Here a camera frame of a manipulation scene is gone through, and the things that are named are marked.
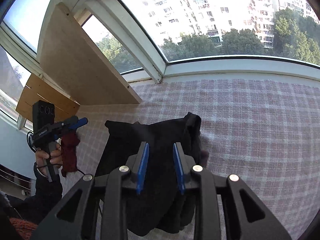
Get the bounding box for red garment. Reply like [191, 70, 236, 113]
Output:
[61, 131, 80, 178]

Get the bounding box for black garment with yellow lines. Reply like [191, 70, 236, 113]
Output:
[95, 113, 201, 237]

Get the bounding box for black sleeved left forearm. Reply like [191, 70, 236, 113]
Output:
[2, 164, 63, 225]

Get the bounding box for person's left hand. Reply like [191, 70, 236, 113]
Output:
[35, 143, 63, 177]

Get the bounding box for mauve brown folded garment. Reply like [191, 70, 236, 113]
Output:
[199, 136, 210, 168]

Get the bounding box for pine slat panel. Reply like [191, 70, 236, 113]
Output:
[16, 74, 80, 122]

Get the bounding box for light wooden board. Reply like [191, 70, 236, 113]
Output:
[40, 3, 142, 106]

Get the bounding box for pink plaid bed cover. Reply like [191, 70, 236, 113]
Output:
[62, 79, 319, 239]

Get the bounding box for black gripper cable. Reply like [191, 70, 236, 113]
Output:
[26, 130, 103, 218]

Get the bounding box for white window frame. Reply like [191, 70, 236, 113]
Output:
[0, 0, 320, 131]

